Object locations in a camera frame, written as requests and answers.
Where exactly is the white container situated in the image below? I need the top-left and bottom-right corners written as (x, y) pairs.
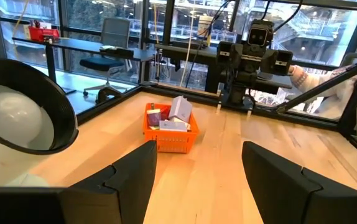
top-left (198, 15), bottom-right (213, 38)

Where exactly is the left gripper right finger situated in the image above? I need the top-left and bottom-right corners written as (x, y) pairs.
top-left (241, 141), bottom-right (357, 224)

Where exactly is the white hanging cord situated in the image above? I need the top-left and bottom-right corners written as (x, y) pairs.
top-left (180, 0), bottom-right (197, 88)

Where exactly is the red storage bin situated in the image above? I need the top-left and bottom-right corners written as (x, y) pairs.
top-left (27, 26), bottom-right (60, 43)

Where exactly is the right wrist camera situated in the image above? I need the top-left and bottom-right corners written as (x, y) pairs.
top-left (247, 19), bottom-right (275, 49)

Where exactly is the purple-edged white USB cube charger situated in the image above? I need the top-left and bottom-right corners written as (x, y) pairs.
top-left (146, 108), bottom-right (162, 127)

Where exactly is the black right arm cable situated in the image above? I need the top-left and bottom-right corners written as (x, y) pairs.
top-left (261, 0), bottom-right (304, 32)

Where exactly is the pale pink wall charger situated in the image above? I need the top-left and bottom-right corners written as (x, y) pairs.
top-left (169, 116), bottom-right (192, 131)

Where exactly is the yellow hanging cable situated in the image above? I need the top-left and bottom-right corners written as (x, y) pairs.
top-left (151, 1), bottom-right (161, 46)
top-left (10, 0), bottom-right (30, 37)

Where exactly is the orange plastic basket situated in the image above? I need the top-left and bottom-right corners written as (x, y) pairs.
top-left (142, 102), bottom-right (200, 154)

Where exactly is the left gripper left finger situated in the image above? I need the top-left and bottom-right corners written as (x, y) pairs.
top-left (0, 140), bottom-right (159, 224)

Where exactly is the red cube wall charger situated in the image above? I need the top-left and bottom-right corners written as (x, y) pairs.
top-left (159, 105), bottom-right (170, 121)

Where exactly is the black window frame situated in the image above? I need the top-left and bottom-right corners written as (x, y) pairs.
top-left (0, 0), bottom-right (357, 94)

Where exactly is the dark standing desk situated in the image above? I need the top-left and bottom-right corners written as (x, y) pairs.
top-left (12, 36), bottom-right (156, 85)
top-left (155, 43), bottom-right (293, 94)

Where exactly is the black desk item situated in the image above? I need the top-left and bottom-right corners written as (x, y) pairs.
top-left (99, 45), bottom-right (134, 57)

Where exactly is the office chair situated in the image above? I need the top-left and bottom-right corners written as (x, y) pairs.
top-left (79, 17), bottom-right (133, 97)

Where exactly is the black frame clamp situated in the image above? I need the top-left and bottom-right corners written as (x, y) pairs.
top-left (95, 86), bottom-right (121, 104)

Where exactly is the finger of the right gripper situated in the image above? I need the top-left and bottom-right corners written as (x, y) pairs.
top-left (218, 42), bottom-right (243, 68)
top-left (268, 50), bottom-right (294, 77)

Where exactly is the lavender multiport wall charger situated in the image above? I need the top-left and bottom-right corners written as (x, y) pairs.
top-left (168, 95), bottom-right (193, 123)

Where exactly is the black aluminium table frame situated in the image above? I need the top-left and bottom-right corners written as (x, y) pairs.
top-left (75, 40), bottom-right (357, 166)

